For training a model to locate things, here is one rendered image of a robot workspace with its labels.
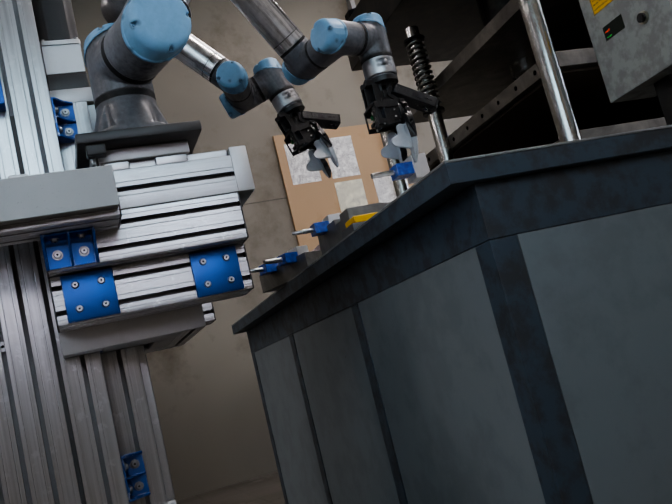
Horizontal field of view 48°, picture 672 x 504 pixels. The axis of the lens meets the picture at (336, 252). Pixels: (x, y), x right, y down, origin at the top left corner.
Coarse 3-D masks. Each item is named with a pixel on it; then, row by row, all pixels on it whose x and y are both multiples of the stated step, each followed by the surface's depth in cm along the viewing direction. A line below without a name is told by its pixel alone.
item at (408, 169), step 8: (408, 160) 170; (424, 160) 169; (392, 168) 169; (400, 168) 168; (408, 168) 168; (416, 168) 168; (424, 168) 169; (376, 176) 167; (384, 176) 168; (392, 176) 170; (400, 176) 168; (408, 176) 171; (416, 176) 168
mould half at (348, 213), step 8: (352, 208) 175; (360, 208) 176; (368, 208) 177; (376, 208) 177; (344, 216) 177; (352, 216) 175; (328, 224) 189; (336, 224) 184; (344, 224) 178; (328, 232) 190; (336, 232) 185; (320, 240) 197; (328, 240) 191; (336, 240) 186; (328, 248) 192
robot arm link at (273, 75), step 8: (256, 64) 206; (264, 64) 205; (272, 64) 205; (256, 72) 206; (264, 72) 205; (272, 72) 205; (280, 72) 205; (256, 80) 205; (264, 80) 204; (272, 80) 204; (280, 80) 204; (264, 88) 205; (272, 88) 204; (280, 88) 204; (288, 88) 204; (264, 96) 206; (272, 96) 205
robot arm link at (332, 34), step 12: (324, 24) 164; (336, 24) 164; (348, 24) 166; (360, 24) 169; (312, 36) 167; (324, 36) 164; (336, 36) 164; (348, 36) 166; (360, 36) 168; (312, 48) 170; (324, 48) 165; (336, 48) 166; (348, 48) 167; (360, 48) 169; (312, 60) 172; (324, 60) 171; (336, 60) 172
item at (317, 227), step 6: (330, 216) 191; (336, 216) 192; (318, 222) 190; (324, 222) 191; (330, 222) 191; (312, 228) 191; (318, 228) 190; (324, 228) 190; (294, 234) 190; (312, 234) 192; (318, 234) 192; (324, 234) 194
